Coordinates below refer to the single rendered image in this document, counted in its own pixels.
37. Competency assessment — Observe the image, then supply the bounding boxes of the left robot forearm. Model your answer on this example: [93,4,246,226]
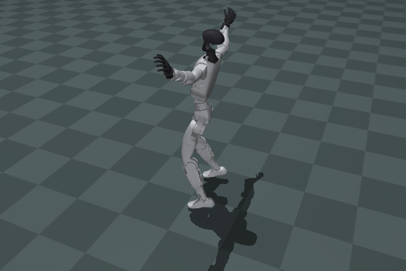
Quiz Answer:
[163,69,195,83]

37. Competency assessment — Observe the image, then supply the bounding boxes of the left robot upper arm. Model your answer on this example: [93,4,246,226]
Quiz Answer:
[183,64,207,86]

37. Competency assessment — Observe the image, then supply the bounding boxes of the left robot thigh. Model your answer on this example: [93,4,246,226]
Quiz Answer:
[181,116,207,169]

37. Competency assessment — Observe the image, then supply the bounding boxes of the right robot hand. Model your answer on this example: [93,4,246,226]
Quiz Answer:
[220,7,237,29]

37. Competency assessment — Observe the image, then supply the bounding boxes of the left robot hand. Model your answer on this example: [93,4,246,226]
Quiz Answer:
[154,54,173,79]

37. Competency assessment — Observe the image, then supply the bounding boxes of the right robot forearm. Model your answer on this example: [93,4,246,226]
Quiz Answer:
[220,25,230,48]

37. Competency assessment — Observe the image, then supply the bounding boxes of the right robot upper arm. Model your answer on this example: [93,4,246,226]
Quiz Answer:
[215,44,229,59]

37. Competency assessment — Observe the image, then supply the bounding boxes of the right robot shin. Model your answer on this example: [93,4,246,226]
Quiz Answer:
[195,136,219,171]

